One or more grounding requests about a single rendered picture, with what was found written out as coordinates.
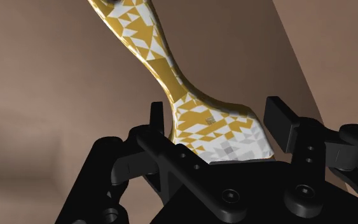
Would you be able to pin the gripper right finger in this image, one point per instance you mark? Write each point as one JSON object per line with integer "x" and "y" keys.
{"x": 309, "y": 155}

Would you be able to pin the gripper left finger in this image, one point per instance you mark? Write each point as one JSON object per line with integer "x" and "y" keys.
{"x": 166, "y": 155}

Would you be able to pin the yellow white patterned spatula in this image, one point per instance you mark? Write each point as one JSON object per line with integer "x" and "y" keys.
{"x": 209, "y": 130}

